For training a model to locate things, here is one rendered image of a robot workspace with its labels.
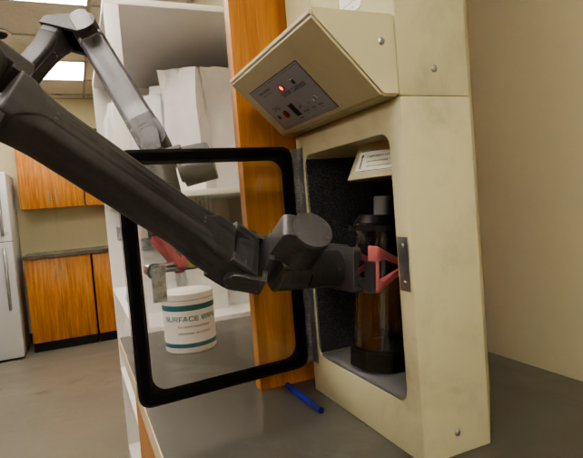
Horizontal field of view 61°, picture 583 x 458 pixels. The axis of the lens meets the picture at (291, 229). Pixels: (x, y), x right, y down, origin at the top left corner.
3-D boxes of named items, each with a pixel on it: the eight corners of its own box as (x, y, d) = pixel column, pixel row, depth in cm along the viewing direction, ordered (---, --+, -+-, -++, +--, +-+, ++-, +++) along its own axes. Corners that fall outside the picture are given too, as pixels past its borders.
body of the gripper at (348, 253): (327, 244, 81) (287, 245, 78) (363, 247, 72) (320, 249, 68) (328, 283, 81) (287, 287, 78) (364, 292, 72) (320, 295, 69)
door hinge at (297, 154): (312, 360, 93) (296, 149, 91) (319, 363, 90) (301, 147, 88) (305, 362, 92) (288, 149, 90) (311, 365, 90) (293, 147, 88)
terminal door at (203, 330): (309, 365, 91) (291, 146, 89) (139, 411, 76) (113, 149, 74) (306, 364, 92) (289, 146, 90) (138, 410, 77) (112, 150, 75)
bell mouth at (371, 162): (414, 178, 90) (412, 147, 90) (489, 168, 74) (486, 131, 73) (328, 184, 83) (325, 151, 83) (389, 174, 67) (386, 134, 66)
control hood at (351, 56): (294, 135, 91) (290, 81, 90) (400, 94, 61) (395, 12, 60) (234, 137, 86) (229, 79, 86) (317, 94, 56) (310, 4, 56)
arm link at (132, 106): (85, 54, 116) (62, 15, 107) (108, 44, 117) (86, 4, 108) (158, 180, 96) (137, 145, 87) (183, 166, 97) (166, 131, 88)
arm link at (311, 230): (225, 239, 74) (220, 287, 68) (247, 187, 66) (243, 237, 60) (301, 255, 77) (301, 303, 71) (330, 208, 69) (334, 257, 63)
